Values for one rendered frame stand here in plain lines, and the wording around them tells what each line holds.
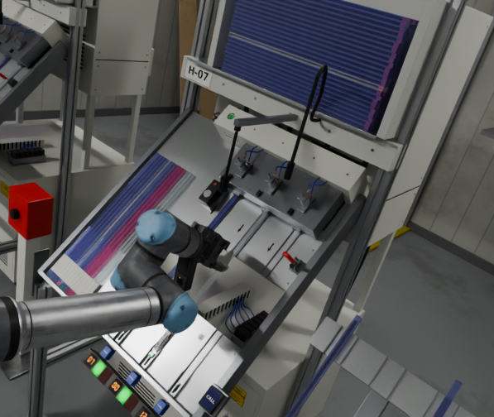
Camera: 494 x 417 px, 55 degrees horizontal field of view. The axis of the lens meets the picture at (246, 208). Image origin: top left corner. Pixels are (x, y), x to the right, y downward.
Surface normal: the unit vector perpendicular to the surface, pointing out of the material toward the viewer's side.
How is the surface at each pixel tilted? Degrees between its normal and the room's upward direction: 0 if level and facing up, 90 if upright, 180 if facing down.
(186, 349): 44
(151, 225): 58
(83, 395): 0
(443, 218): 90
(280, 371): 0
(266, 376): 0
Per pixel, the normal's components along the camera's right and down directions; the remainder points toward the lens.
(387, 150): -0.63, 0.20
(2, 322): 0.65, -0.40
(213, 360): -0.27, -0.48
